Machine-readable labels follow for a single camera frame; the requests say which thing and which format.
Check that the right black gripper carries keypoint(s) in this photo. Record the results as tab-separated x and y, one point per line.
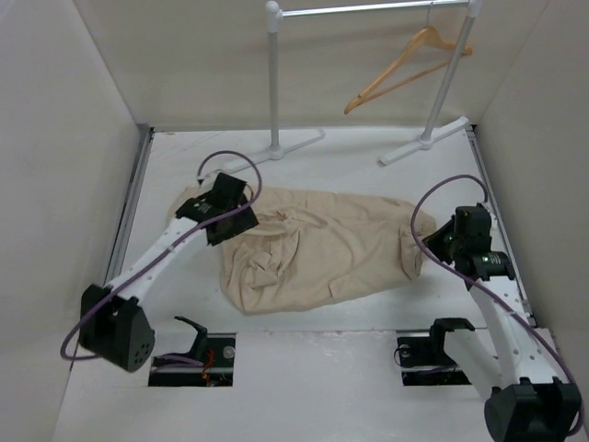
433	241

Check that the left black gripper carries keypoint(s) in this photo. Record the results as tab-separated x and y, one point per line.
244	222

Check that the beige trousers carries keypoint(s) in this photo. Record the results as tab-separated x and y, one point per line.
311	249

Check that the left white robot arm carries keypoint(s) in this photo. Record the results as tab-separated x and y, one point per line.
113	323

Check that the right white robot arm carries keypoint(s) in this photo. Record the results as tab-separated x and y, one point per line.
525	399

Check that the white clothes rack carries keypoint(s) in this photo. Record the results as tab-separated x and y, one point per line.
429	36

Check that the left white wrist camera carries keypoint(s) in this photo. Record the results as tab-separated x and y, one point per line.
207	178

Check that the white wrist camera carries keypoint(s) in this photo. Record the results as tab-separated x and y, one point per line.
494	222
207	178

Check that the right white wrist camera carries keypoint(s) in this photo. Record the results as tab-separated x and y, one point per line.
494	222

